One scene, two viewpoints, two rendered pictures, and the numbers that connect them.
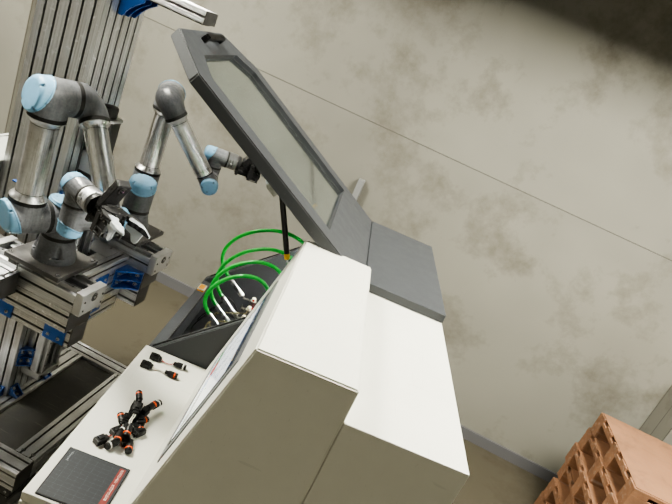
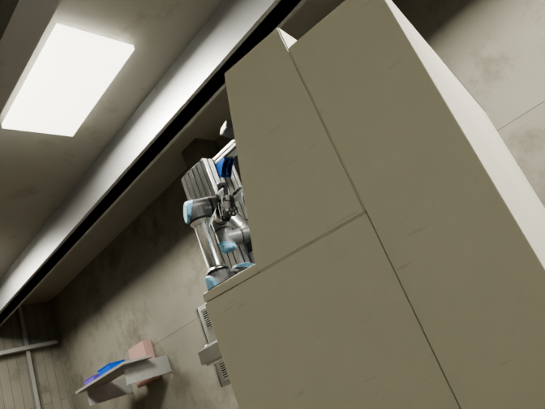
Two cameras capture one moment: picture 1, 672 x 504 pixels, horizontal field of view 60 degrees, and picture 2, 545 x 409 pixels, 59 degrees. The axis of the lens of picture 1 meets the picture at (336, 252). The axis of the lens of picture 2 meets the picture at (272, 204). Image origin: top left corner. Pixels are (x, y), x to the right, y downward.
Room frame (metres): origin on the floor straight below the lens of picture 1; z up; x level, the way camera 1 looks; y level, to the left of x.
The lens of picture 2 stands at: (-0.07, -0.58, 0.66)
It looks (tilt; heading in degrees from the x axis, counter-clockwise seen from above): 20 degrees up; 32
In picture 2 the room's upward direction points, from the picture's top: 22 degrees counter-clockwise
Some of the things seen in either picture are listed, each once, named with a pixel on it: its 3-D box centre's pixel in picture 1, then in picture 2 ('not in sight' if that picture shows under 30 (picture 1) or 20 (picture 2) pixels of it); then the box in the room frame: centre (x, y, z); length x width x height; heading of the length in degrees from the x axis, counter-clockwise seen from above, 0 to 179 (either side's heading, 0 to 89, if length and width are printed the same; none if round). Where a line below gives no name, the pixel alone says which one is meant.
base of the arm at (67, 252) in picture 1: (56, 244); not in sight; (1.83, 0.93, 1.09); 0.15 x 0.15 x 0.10
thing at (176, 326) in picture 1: (178, 326); not in sight; (2.01, 0.45, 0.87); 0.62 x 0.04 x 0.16; 3
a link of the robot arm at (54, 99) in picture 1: (38, 158); (209, 246); (1.72, 1.00, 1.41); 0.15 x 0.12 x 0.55; 148
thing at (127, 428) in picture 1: (131, 418); not in sight; (1.28, 0.33, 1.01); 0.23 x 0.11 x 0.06; 3
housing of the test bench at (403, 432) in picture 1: (316, 474); (511, 259); (1.70, -0.26, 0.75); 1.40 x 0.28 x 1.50; 3
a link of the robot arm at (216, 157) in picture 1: (216, 156); not in sight; (2.54, 0.68, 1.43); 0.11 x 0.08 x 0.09; 110
